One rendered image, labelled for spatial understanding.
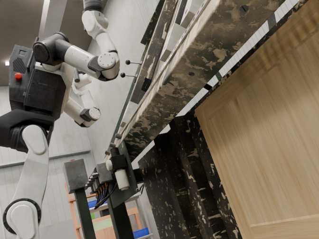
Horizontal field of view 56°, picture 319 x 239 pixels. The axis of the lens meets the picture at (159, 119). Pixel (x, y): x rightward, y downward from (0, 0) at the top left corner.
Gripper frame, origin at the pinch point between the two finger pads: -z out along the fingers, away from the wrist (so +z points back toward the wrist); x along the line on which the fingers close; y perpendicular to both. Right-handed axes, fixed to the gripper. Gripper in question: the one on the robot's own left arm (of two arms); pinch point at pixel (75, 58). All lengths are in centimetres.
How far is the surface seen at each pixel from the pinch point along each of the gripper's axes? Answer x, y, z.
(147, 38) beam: 31, -55, -29
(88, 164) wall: -611, -567, -380
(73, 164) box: -28, -6, 68
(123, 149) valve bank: 27, 10, 95
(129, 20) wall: -110, -321, -449
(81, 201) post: -34, -13, 88
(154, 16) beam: 50, -40, -23
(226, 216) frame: 50, -10, 137
